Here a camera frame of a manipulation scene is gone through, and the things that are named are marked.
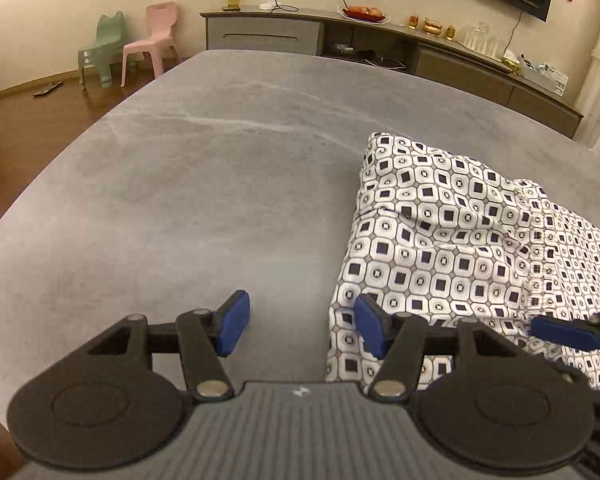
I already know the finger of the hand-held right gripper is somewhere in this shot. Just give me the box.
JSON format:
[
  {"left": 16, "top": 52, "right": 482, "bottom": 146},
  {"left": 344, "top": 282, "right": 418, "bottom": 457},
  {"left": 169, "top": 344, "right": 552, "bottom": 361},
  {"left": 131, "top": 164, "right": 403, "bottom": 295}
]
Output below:
[
  {"left": 530, "top": 296, "right": 600, "bottom": 352},
  {"left": 546, "top": 363, "right": 600, "bottom": 411}
]

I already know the pink plastic chair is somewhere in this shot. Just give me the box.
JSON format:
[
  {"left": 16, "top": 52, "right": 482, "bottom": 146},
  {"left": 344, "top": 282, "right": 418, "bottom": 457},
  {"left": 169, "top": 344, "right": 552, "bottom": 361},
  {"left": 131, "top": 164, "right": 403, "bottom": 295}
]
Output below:
[{"left": 120, "top": 2, "right": 182, "bottom": 88}]

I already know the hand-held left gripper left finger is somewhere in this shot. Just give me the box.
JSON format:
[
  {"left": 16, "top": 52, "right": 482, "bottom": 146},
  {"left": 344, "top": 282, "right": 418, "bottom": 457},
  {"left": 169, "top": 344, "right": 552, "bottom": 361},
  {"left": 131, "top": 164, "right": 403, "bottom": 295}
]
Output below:
[{"left": 82, "top": 290, "right": 252, "bottom": 403}]

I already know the plate of fruit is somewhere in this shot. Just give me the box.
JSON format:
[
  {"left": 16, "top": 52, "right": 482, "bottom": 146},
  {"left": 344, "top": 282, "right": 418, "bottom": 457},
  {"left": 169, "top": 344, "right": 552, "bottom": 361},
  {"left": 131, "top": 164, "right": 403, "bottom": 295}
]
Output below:
[{"left": 337, "top": 4, "right": 389, "bottom": 24}]

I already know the white storage box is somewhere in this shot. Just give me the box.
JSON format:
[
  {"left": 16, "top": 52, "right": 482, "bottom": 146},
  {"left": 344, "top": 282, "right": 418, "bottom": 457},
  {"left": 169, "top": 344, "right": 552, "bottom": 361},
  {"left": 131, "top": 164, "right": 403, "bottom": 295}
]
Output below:
[{"left": 520, "top": 57, "right": 569, "bottom": 97}]

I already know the tangle of shelf cables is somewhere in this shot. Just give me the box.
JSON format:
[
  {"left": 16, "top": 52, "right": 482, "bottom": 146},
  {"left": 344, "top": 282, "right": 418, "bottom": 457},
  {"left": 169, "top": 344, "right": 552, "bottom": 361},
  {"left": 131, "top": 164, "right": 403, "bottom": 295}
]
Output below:
[{"left": 364, "top": 50, "right": 407, "bottom": 69}]

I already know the green plastic chair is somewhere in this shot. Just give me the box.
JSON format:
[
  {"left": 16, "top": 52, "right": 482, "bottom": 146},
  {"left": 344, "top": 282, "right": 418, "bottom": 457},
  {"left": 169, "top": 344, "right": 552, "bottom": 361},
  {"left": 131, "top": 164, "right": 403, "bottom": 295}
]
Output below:
[{"left": 77, "top": 11, "right": 127, "bottom": 90}]

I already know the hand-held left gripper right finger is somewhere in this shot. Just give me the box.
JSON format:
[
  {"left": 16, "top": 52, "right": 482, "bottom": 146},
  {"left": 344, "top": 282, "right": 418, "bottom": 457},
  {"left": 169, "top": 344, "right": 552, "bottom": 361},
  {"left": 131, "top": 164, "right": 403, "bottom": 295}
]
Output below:
[{"left": 354, "top": 294, "right": 531, "bottom": 403}]

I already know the group of clear glasses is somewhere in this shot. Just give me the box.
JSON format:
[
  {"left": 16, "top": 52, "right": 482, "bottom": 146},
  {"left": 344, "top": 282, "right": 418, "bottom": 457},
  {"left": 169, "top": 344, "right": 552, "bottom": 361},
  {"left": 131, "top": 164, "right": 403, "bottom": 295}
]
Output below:
[{"left": 457, "top": 22, "right": 502, "bottom": 57}]

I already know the long grey sideboard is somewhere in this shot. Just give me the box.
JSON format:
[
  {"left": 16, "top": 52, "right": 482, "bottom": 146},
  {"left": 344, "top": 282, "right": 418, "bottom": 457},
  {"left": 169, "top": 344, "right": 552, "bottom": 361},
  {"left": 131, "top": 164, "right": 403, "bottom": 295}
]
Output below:
[{"left": 200, "top": 6, "right": 584, "bottom": 140}]

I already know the white patterned pajama garment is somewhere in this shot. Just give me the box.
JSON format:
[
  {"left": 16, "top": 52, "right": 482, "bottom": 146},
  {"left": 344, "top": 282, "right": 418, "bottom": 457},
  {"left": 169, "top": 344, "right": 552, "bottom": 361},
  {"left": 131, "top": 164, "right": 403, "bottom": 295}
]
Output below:
[{"left": 325, "top": 132, "right": 600, "bottom": 396}]

